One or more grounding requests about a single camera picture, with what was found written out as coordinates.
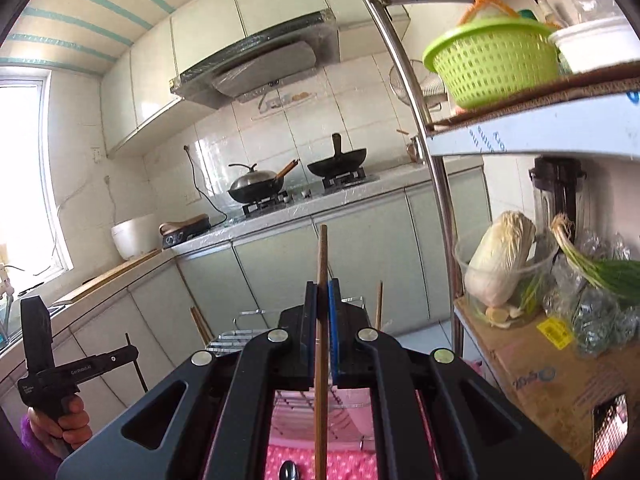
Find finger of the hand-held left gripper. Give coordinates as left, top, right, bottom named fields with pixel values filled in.
left=100, top=345, right=140, bottom=369

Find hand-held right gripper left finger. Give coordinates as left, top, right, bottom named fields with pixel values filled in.
left=56, top=281, right=320, bottom=480

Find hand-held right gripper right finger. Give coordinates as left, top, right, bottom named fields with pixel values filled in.
left=327, top=279, right=585, bottom=480

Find black chopstick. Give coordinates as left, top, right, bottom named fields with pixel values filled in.
left=125, top=332, right=149, bottom=393

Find person's left forearm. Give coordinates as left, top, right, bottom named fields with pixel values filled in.
left=20, top=415, right=68, bottom=478

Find person's left hand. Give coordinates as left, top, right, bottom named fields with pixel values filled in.
left=27, top=394, right=93, bottom=456

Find lower kitchen cabinets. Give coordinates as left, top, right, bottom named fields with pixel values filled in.
left=0, top=162, right=493, bottom=441

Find kitchen cabinets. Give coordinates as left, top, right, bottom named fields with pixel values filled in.
left=0, top=162, right=493, bottom=441
left=100, top=0, right=411, bottom=158

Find wooden cutting board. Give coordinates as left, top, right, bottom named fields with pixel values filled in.
left=52, top=249, right=163, bottom=307

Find pink plastic drip tray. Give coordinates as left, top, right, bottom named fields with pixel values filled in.
left=272, top=422, right=383, bottom=450

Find white rice cooker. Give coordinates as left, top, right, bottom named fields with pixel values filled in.
left=111, top=213, right=163, bottom=262

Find gas stove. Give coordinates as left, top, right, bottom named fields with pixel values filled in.
left=240, top=167, right=381, bottom=220

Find pink polka-dot cloth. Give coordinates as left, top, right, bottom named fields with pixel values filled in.
left=265, top=442, right=441, bottom=480

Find brown oval item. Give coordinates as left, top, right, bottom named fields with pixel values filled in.
left=159, top=214, right=210, bottom=237

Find black wok with lid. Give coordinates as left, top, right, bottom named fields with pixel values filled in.
left=227, top=159, right=301, bottom=205

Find garlic cloves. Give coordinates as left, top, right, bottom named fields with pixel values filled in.
left=485, top=305, right=523, bottom=330

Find black open wok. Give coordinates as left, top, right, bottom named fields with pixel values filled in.
left=306, top=133, right=368, bottom=178

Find napa cabbage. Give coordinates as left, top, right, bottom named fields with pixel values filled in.
left=464, top=210, right=537, bottom=308

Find window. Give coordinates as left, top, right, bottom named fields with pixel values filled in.
left=0, top=67, right=71, bottom=286

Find clear plastic bowl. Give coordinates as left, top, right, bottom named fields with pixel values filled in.
left=452, top=232, right=560, bottom=323

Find cardboard box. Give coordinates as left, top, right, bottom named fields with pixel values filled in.
left=462, top=295, right=640, bottom=476

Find clear plastic bags of greens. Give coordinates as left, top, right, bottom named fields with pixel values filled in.
left=542, top=232, right=640, bottom=358

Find black blender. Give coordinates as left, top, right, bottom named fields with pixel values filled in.
left=529, top=156, right=587, bottom=246

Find green onions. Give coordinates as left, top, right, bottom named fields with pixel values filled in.
left=550, top=212, right=640, bottom=306

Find range hood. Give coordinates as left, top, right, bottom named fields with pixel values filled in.
left=170, top=10, right=341, bottom=110

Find metal storage shelf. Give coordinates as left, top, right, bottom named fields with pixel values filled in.
left=340, top=0, right=640, bottom=361

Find upper kitchen cabinets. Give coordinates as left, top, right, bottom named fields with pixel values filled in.
left=100, top=0, right=411, bottom=158

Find green plastic basket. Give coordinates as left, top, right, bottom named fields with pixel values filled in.
left=422, top=16, right=561, bottom=111

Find orange mesh bag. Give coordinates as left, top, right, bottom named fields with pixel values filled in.
left=457, top=0, right=526, bottom=26

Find white plastic container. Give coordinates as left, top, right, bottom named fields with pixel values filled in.
left=548, top=16, right=640, bottom=75

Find black power cable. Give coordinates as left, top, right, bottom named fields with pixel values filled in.
left=184, top=146, right=228, bottom=226

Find clear wall shelf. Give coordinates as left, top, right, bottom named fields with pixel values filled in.
left=257, top=91, right=321, bottom=112

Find wire strainer ladle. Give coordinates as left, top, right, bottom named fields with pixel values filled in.
left=389, top=59, right=448, bottom=111

